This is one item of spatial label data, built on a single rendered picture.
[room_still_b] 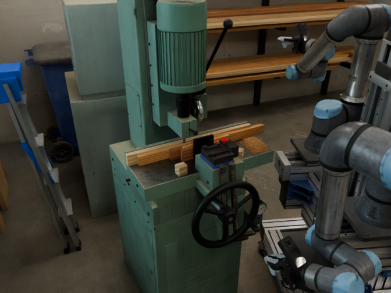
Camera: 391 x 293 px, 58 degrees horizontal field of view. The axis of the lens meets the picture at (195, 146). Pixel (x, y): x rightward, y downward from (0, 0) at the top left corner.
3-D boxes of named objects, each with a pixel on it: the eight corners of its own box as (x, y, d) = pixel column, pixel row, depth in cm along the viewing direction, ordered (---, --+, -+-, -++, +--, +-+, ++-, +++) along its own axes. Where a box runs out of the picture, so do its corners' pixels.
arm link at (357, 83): (326, 121, 173) (349, 2, 146) (351, 117, 177) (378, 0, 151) (343, 132, 163) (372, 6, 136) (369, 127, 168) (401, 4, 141)
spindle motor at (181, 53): (171, 97, 126) (169, 4, 110) (153, 84, 139) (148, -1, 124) (214, 89, 133) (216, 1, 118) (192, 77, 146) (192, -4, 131)
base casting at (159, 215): (152, 227, 138) (151, 208, 133) (110, 160, 182) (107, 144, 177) (246, 194, 156) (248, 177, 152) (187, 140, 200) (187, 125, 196)
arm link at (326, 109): (305, 126, 169) (310, 99, 163) (328, 121, 173) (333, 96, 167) (321, 136, 159) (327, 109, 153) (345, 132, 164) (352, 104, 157)
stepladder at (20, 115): (58, 258, 218) (-22, 77, 158) (57, 231, 239) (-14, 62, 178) (84, 249, 222) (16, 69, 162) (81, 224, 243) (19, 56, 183)
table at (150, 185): (154, 217, 123) (153, 204, 120) (125, 174, 146) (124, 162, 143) (288, 172, 148) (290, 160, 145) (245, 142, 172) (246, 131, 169)
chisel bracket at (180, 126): (181, 142, 141) (181, 122, 137) (167, 128, 152) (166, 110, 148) (198, 138, 144) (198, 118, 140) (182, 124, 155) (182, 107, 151)
